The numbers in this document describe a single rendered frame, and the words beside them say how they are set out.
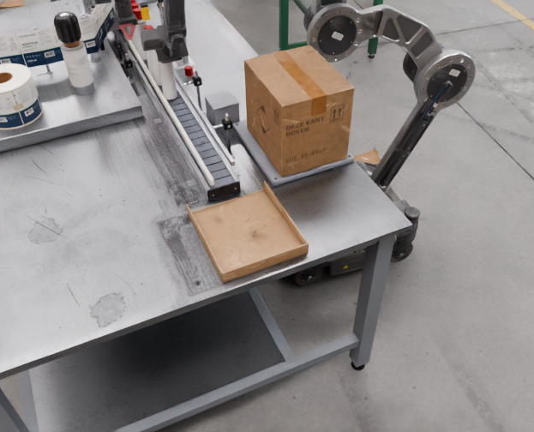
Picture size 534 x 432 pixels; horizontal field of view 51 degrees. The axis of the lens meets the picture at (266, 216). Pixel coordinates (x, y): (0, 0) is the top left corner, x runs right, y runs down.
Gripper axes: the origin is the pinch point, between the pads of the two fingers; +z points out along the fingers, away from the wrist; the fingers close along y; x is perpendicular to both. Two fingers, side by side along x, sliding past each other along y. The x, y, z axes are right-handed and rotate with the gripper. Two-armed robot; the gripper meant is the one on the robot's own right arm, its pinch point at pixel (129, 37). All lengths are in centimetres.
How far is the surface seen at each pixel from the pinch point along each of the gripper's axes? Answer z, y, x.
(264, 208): 19, 91, 16
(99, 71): 13.8, -5.0, -13.4
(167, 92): 10.3, 27.4, 5.4
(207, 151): 14, 62, 8
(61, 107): 14.0, 14.8, -31.8
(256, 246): 19, 104, 8
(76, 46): -4.7, 8.7, -20.5
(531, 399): 103, 150, 100
